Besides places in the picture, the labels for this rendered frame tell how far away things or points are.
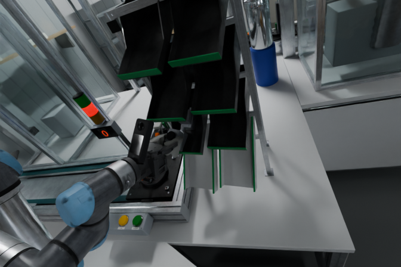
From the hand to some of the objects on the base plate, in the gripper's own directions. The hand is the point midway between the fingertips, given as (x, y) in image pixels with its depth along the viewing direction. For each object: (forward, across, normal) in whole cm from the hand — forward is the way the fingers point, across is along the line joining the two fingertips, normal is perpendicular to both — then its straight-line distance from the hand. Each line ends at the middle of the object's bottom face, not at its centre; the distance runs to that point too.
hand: (173, 135), depth 67 cm
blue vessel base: (+102, +7, +3) cm, 102 cm away
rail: (-3, -44, -52) cm, 68 cm away
